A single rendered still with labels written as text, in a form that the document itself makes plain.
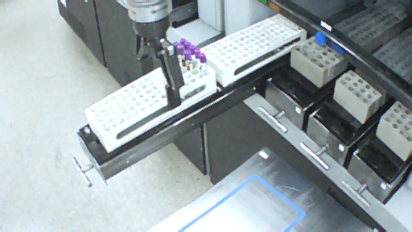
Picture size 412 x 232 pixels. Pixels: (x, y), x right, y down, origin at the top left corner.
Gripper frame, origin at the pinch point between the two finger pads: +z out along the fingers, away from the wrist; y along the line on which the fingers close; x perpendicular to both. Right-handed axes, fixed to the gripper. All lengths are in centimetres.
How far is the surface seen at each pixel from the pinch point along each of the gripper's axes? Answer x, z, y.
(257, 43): 27.3, 0.6, 1.5
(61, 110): -8, 86, -108
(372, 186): 24, 10, 48
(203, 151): 24, 61, -22
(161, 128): -4.3, 5.7, 5.7
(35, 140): -30, 86, -98
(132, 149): -12.6, 5.7, 6.6
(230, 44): 21.8, 0.5, -2.3
